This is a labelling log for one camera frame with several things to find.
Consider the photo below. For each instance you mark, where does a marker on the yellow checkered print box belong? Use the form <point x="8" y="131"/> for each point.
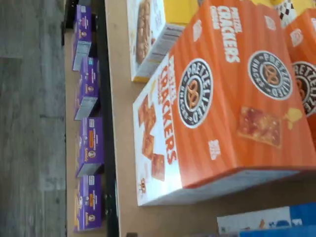
<point x="286" y="11"/>

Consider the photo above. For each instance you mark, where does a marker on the black metal shelf rail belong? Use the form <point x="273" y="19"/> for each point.
<point x="106" y="111"/>

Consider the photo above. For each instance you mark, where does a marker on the yellow box grey side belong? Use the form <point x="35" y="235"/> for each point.
<point x="177" y="12"/>

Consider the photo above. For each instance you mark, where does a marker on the wooden shelf unit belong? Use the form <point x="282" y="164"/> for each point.
<point x="123" y="123"/>

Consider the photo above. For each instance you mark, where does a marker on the purple Annie's box orange label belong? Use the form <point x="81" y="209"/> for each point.
<point x="90" y="145"/>
<point x="89" y="205"/>

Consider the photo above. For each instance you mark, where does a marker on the blue and white box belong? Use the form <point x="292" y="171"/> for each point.
<point x="256" y="218"/>

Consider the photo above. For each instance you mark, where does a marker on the orange Pretzelized crackers box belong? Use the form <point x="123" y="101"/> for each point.
<point x="234" y="98"/>
<point x="302" y="61"/>

